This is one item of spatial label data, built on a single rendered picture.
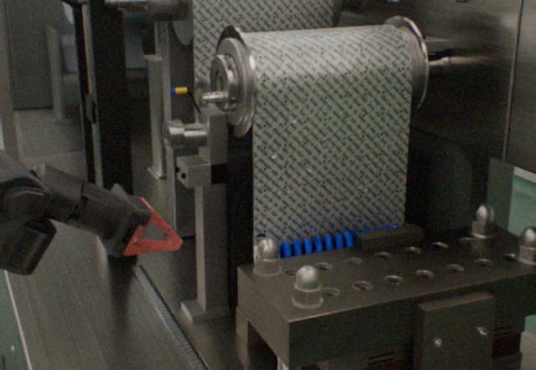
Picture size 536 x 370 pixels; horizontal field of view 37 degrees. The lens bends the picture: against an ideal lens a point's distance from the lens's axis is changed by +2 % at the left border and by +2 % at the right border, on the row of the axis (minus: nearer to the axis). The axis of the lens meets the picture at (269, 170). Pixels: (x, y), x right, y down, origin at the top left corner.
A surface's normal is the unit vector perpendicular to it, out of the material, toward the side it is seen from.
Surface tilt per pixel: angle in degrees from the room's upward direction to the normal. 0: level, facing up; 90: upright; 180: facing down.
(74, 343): 0
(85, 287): 0
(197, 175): 90
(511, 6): 90
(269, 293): 0
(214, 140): 90
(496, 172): 90
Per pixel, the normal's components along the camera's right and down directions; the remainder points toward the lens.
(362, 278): 0.00, -0.95
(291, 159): 0.40, 0.28
